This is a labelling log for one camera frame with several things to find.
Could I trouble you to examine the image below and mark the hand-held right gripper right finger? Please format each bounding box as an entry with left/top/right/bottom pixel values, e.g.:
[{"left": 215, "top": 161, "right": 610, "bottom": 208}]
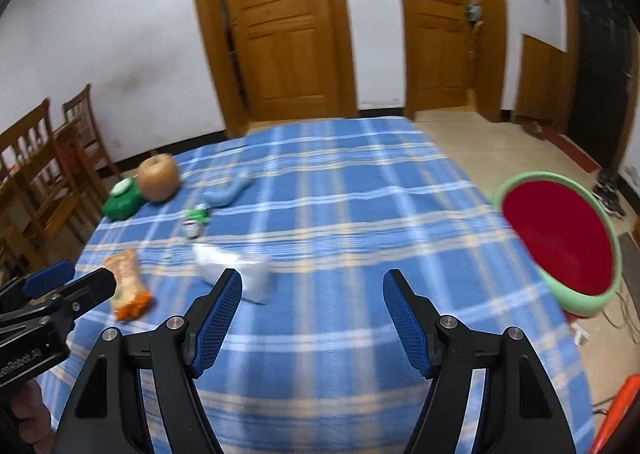
[{"left": 382, "top": 269, "right": 576, "bottom": 454}]

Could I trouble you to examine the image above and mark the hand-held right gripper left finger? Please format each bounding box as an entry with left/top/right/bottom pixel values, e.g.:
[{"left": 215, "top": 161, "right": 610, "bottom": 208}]
[{"left": 50, "top": 268, "right": 244, "bottom": 454}]

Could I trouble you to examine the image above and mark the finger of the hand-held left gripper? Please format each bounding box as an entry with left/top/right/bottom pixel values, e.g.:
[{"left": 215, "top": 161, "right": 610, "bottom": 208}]
[
  {"left": 0, "top": 267, "right": 117, "bottom": 330},
  {"left": 0, "top": 259, "right": 76, "bottom": 313}
]

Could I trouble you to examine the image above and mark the orange snack packet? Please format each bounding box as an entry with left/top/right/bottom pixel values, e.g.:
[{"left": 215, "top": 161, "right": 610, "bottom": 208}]
[{"left": 103, "top": 248, "right": 152, "bottom": 323}]

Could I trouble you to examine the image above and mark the red bin with green rim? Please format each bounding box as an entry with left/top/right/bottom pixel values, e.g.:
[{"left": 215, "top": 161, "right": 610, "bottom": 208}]
[{"left": 492, "top": 171, "right": 622, "bottom": 319}]

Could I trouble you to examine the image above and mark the person's left hand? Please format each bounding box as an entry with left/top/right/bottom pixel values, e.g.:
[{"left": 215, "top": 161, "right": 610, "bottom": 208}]
[{"left": 7, "top": 376, "right": 53, "bottom": 442}]

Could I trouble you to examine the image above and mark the green round toy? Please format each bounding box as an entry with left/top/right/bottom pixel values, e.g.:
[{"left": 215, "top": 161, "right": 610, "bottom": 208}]
[{"left": 102, "top": 175, "right": 143, "bottom": 221}]

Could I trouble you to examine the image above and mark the small green white toy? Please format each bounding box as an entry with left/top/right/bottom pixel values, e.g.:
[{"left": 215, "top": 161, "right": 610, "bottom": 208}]
[{"left": 181, "top": 204, "right": 212, "bottom": 238}]

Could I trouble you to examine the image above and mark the blue plaid tablecloth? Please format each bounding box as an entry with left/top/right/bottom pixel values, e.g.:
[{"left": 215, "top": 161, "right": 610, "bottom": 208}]
[{"left": 37, "top": 117, "right": 598, "bottom": 454}]

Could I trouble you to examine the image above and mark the blue curved toy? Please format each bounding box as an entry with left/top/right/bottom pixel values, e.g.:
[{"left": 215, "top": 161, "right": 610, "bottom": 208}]
[{"left": 202, "top": 170, "right": 252, "bottom": 207}]

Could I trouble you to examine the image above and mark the brown toy apple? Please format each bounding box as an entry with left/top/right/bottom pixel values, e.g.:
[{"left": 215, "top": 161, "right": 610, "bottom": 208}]
[{"left": 137, "top": 153, "right": 181, "bottom": 203}]

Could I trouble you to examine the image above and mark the wooden dining chair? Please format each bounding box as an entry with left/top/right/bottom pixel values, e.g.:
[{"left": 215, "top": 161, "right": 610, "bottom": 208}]
[
  {"left": 61, "top": 83, "right": 121, "bottom": 180},
  {"left": 0, "top": 98, "right": 68, "bottom": 255}
]

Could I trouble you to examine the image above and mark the orange plastic stool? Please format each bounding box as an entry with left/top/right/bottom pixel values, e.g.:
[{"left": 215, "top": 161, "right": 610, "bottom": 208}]
[{"left": 592, "top": 374, "right": 640, "bottom": 454}]

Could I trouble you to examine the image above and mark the grey floor mat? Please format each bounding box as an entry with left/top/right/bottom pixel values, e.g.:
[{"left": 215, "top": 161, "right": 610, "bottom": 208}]
[{"left": 617, "top": 231, "right": 640, "bottom": 265}]

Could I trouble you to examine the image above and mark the red doormat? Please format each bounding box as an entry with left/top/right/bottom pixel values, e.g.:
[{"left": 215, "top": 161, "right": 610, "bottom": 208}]
[{"left": 542, "top": 127, "right": 601, "bottom": 175}]

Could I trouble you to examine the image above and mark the black sneaker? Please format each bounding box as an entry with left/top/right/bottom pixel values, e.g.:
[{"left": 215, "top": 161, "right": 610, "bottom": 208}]
[
  {"left": 600, "top": 190, "right": 627, "bottom": 220},
  {"left": 595, "top": 169, "right": 619, "bottom": 198}
]

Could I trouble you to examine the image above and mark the half-open wooden door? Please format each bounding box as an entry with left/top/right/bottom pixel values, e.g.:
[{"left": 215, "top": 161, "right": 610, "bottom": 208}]
[{"left": 391, "top": 0, "right": 508, "bottom": 124}]

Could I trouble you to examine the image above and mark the closed wooden door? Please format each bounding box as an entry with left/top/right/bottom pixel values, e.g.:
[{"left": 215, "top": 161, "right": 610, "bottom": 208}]
[{"left": 185, "top": 0, "right": 358, "bottom": 139}]

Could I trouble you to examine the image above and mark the black entrance door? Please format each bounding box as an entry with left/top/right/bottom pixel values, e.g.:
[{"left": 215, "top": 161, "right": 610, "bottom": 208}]
[{"left": 557, "top": 0, "right": 640, "bottom": 175}]

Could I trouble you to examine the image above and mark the beige floor cable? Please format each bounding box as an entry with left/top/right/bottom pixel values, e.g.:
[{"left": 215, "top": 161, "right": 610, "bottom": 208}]
[{"left": 595, "top": 284, "right": 640, "bottom": 335}]

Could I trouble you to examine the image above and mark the wooden wall panel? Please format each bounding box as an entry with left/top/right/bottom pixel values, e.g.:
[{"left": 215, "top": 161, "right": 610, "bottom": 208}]
[{"left": 515, "top": 33, "right": 568, "bottom": 122}]

